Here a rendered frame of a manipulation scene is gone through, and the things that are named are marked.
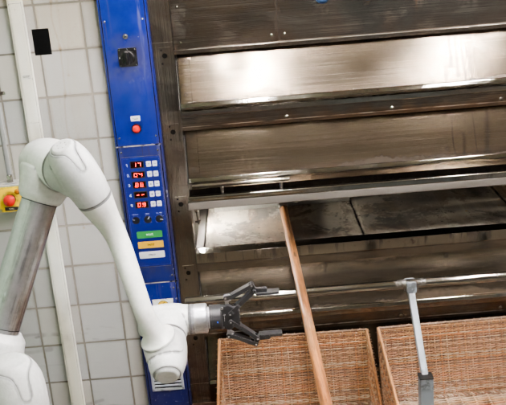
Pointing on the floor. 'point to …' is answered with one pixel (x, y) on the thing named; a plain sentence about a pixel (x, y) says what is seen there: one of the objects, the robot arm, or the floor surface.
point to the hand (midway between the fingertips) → (276, 312)
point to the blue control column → (120, 91)
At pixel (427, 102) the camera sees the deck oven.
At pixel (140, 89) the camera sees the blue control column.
